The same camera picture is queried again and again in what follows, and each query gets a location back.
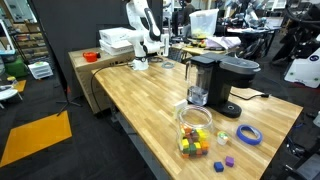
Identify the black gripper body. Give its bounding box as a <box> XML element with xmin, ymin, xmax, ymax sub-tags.
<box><xmin>289</xmin><ymin>24</ymin><xmax>318</xmax><ymax>60</ymax></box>

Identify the black single-serve coffee maker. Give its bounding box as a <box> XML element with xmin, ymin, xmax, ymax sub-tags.
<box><xmin>184</xmin><ymin>52</ymin><xmax>262</xmax><ymax>119</ymax></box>

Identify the white coffee pod green lid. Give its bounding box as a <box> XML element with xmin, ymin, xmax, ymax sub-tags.
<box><xmin>216</xmin><ymin>130</ymin><xmax>230</xmax><ymax>146</ymax></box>

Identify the white panel with blue logo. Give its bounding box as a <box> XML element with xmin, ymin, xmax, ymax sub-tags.
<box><xmin>283</xmin><ymin>33</ymin><xmax>320</xmax><ymax>90</ymax></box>

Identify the pink cloth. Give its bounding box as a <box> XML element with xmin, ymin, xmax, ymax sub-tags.
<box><xmin>205</xmin><ymin>35</ymin><xmax>242</xmax><ymax>51</ymax></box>

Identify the clear plastic storage bin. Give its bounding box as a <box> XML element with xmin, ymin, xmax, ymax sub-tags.
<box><xmin>188</xmin><ymin>8</ymin><xmax>220</xmax><ymax>40</ymax></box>

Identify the cluttered wooden side table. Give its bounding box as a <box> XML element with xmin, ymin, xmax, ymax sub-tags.
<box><xmin>170</xmin><ymin>41</ymin><xmax>242</xmax><ymax>57</ymax></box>

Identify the blue masking tape roll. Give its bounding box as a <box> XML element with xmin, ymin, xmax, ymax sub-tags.
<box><xmin>236</xmin><ymin>124</ymin><xmax>264</xmax><ymax>146</ymax></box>

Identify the person in dark shirt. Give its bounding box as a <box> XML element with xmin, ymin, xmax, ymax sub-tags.
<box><xmin>181</xmin><ymin>0</ymin><xmax>198</xmax><ymax>26</ymax></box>

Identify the purple cube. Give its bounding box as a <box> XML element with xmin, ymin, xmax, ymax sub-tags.
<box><xmin>224</xmin><ymin>155</ymin><xmax>235</xmax><ymax>168</ymax></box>

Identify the glass jar of coloured cubes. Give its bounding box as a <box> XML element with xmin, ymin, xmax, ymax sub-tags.
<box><xmin>175</xmin><ymin>104</ymin><xmax>215</xmax><ymax>160</ymax></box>

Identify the blue cube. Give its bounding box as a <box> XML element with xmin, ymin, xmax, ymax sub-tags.
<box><xmin>213</xmin><ymin>161</ymin><xmax>225</xmax><ymax>173</ymax></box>

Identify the white flat cardboard box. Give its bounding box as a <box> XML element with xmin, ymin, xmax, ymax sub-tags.
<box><xmin>99</xmin><ymin>39</ymin><xmax>135</xmax><ymax>57</ymax></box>
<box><xmin>98</xmin><ymin>26</ymin><xmax>135</xmax><ymax>45</ymax></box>

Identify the black backdrop curtain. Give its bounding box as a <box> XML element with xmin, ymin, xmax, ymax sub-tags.
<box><xmin>29</xmin><ymin>0</ymin><xmax>164</xmax><ymax>99</ymax></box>

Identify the black tripod stand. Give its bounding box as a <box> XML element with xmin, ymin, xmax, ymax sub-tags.
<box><xmin>28</xmin><ymin>0</ymin><xmax>83</xmax><ymax>117</ymax></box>

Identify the white drawer organizer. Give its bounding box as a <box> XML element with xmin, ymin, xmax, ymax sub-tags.
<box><xmin>27</xmin><ymin>61</ymin><xmax>55</xmax><ymax>81</ymax></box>

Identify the wooden storage shelf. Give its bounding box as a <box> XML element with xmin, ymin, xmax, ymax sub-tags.
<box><xmin>9</xmin><ymin>21</ymin><xmax>52</xmax><ymax>66</ymax></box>

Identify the green storage bin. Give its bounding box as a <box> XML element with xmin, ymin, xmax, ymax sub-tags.
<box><xmin>3</xmin><ymin>56</ymin><xmax>30</xmax><ymax>79</ymax></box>

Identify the small jar with yellow lid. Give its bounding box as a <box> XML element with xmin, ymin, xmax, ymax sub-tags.
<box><xmin>6</xmin><ymin>76</ymin><xmax>20</xmax><ymax>89</ymax></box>

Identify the white round side table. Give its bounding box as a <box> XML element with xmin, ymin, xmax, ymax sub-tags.
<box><xmin>0</xmin><ymin>84</ymin><xmax>24</xmax><ymax>110</ymax></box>

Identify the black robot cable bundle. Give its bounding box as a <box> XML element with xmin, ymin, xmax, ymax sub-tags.
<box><xmin>284</xmin><ymin>1</ymin><xmax>320</xmax><ymax>25</ymax></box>

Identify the black coffee maker power cord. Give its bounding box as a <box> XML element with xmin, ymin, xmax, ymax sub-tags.
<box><xmin>229</xmin><ymin>91</ymin><xmax>271</xmax><ymax>102</ymax></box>

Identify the grey cable coil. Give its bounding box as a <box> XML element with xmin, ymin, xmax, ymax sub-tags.
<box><xmin>161</xmin><ymin>60</ymin><xmax>176</xmax><ymax>70</ymax></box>

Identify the black cable coil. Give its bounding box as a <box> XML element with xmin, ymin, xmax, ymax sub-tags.
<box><xmin>147</xmin><ymin>55</ymin><xmax>165</xmax><ymax>65</ymax></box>

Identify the grey metal table frame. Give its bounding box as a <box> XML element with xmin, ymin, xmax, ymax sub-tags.
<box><xmin>108</xmin><ymin>99</ymin><xmax>173</xmax><ymax>180</ymax></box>

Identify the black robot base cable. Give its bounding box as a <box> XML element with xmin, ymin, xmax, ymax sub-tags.
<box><xmin>90</xmin><ymin>61</ymin><xmax>135</xmax><ymax>117</ymax></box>

